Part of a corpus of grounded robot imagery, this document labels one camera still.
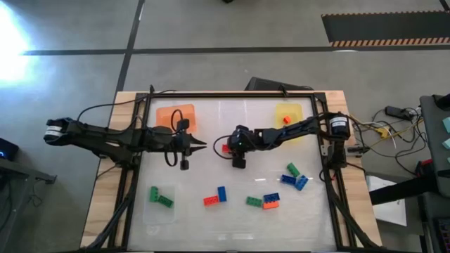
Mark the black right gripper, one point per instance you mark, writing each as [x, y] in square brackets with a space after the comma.
[240, 140]

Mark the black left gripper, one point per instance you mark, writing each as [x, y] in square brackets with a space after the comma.
[183, 143]

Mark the small orange toy brick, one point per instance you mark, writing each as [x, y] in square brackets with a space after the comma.
[287, 119]

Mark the green toy brick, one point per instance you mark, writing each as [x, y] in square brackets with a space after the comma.
[153, 194]
[293, 169]
[254, 201]
[165, 201]

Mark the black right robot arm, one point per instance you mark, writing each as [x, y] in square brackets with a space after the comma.
[292, 131]

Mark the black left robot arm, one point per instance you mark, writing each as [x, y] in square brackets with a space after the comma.
[112, 140]

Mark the orange translucent bin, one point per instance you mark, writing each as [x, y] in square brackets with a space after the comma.
[165, 114]

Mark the yellow translucent bin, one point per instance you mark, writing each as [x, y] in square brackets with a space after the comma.
[293, 110]

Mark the light blue toy brick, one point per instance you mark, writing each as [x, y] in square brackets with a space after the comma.
[302, 182]

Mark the clear plastic bin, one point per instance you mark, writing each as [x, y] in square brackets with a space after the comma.
[158, 214]

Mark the black power strip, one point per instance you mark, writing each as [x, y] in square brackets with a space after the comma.
[399, 112]

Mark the white paper sheet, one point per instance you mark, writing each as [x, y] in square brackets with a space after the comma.
[390, 211]

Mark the grey metal stand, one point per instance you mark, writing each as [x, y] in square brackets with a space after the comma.
[21, 169]

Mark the black hazard-striped floor mat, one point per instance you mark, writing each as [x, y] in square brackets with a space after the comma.
[383, 26]

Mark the red clip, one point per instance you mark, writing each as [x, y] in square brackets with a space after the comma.
[426, 162]

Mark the black device with blue light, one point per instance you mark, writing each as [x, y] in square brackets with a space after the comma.
[7, 149]

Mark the grey side table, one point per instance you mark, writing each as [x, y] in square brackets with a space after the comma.
[434, 140]

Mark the teal box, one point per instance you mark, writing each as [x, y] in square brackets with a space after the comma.
[447, 143]
[447, 124]

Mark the dark keyboard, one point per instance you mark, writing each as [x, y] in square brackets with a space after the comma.
[443, 235]

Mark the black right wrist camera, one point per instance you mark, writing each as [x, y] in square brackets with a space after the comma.
[239, 162]

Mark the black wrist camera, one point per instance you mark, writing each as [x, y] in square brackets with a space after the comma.
[183, 124]
[239, 162]

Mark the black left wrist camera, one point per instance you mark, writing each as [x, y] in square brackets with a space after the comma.
[183, 124]

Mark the black metal table frame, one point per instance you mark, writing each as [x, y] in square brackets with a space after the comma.
[228, 95]

